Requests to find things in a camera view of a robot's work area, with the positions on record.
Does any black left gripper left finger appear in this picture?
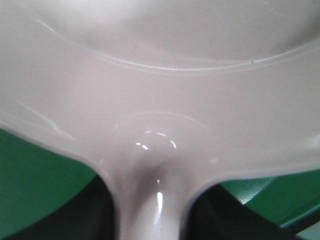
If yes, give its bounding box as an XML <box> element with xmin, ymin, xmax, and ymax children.
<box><xmin>5</xmin><ymin>175</ymin><xmax>118</xmax><ymax>240</ymax></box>

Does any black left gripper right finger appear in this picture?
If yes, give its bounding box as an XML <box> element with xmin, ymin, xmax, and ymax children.
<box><xmin>181</xmin><ymin>184</ymin><xmax>300</xmax><ymax>240</ymax></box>

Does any pink plastic dustpan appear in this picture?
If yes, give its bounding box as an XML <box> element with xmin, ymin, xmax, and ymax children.
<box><xmin>0</xmin><ymin>0</ymin><xmax>320</xmax><ymax>240</ymax></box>

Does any green conveyor belt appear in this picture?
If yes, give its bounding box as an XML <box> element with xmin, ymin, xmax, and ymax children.
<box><xmin>0</xmin><ymin>130</ymin><xmax>320</xmax><ymax>240</ymax></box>

